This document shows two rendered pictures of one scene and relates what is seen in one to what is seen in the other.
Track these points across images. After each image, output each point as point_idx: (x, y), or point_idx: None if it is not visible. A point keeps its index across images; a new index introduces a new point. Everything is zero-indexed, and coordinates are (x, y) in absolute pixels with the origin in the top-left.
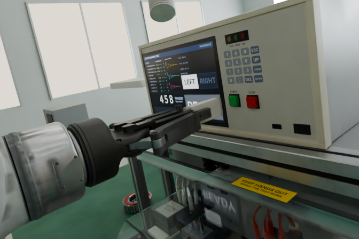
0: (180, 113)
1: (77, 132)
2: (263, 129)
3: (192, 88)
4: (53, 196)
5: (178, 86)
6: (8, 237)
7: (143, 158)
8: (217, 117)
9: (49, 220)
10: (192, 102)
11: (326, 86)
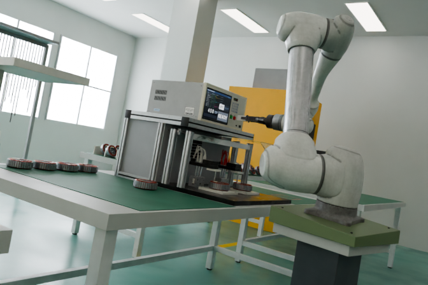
0: None
1: None
2: (234, 126)
3: (221, 109)
4: None
5: (217, 107)
6: (183, 210)
7: (199, 138)
8: (239, 120)
9: (157, 201)
10: (220, 114)
11: None
